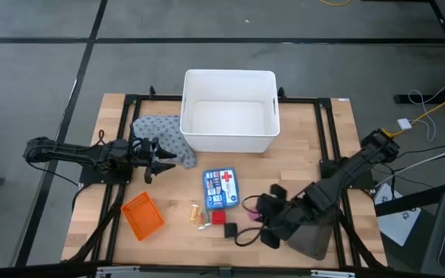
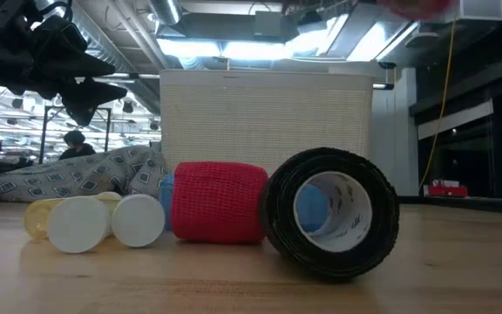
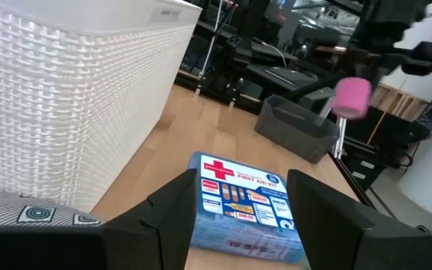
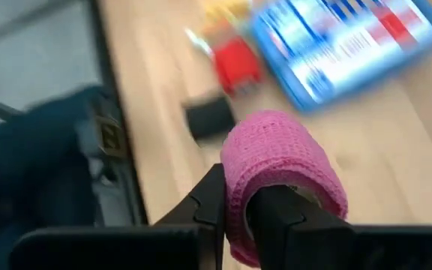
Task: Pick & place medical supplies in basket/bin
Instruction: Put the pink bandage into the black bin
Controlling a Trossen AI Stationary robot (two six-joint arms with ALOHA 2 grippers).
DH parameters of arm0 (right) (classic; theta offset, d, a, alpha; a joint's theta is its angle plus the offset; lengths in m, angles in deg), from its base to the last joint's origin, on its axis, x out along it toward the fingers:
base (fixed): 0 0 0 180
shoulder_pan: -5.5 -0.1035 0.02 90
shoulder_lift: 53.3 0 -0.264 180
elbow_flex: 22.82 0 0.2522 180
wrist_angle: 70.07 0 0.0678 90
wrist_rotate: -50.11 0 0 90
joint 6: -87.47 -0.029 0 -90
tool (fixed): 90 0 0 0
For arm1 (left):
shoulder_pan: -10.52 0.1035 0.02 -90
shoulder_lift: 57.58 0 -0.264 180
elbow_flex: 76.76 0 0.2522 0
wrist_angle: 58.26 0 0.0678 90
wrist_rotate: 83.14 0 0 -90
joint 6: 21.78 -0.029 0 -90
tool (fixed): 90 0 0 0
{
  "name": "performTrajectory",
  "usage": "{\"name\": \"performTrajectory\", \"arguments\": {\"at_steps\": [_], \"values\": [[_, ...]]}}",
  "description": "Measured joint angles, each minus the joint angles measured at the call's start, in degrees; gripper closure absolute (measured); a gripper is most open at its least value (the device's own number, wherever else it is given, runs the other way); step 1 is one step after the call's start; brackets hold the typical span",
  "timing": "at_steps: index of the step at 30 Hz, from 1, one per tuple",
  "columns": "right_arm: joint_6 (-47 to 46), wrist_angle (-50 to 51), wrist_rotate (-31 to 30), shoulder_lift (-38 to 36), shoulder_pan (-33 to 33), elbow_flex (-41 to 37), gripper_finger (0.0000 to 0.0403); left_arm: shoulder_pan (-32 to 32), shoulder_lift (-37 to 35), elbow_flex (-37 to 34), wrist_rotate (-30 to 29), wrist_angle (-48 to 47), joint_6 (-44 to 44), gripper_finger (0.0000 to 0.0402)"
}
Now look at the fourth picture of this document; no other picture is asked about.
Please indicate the small black block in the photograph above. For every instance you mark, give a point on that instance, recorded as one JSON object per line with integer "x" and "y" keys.
{"x": 209, "y": 118}

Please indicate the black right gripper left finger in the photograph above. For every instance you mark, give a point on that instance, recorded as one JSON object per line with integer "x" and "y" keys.
{"x": 210, "y": 210}

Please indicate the black table frame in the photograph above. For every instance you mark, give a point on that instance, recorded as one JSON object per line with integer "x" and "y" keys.
{"x": 120, "y": 112}

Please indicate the amber pill bottle white cap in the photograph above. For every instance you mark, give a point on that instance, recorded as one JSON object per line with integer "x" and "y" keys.
{"x": 225, "y": 15}

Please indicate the blue first aid kit case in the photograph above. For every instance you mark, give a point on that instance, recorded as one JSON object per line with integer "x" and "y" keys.
{"x": 343, "y": 48}

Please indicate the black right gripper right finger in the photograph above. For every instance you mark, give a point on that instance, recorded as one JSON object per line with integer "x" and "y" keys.
{"x": 294, "y": 232}

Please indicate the red supply box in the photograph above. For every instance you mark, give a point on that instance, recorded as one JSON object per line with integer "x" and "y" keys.
{"x": 236, "y": 65}

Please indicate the dark blue bulky object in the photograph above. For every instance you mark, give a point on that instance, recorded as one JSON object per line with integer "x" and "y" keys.
{"x": 28, "y": 165}

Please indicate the pink bandage wrap roll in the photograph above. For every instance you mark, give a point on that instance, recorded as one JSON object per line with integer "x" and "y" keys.
{"x": 272, "y": 150}

